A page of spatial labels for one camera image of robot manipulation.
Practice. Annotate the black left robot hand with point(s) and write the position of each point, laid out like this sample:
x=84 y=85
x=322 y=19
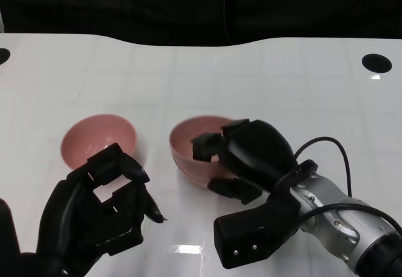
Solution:
x=78 y=211

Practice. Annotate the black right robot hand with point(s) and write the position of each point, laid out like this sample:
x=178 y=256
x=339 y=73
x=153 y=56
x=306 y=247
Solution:
x=257 y=151

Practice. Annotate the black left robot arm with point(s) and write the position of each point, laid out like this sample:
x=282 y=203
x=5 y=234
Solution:
x=7 y=226

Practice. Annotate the black round table grommet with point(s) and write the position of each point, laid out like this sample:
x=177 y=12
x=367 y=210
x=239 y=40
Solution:
x=3 y=56
x=377 y=63

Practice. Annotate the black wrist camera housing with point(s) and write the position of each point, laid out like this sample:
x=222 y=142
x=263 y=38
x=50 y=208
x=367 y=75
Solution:
x=245 y=239

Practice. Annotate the white frame piece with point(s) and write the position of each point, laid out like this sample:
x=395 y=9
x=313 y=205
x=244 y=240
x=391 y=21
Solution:
x=1 y=19

